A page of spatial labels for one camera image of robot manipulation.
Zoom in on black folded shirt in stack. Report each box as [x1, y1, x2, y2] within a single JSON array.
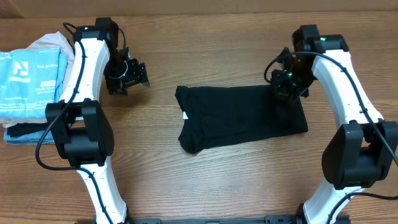
[[4, 39, 75, 138]]

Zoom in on blue denim folded garment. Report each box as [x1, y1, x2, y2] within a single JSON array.
[[1, 117, 47, 145]]

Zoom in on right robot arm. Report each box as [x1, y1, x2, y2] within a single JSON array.
[[264, 24, 397, 223]]

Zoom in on beige folded shirt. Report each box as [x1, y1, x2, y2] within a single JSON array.
[[1, 32, 75, 128]]

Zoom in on black t-shirt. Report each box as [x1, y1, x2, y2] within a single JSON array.
[[175, 85, 308, 154]]

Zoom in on light blue printed folded shirt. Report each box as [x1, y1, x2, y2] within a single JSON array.
[[1, 48, 68, 119]]

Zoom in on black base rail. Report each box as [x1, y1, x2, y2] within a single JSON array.
[[127, 214, 351, 224]]

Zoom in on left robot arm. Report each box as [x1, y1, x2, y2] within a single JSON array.
[[44, 17, 150, 223]]

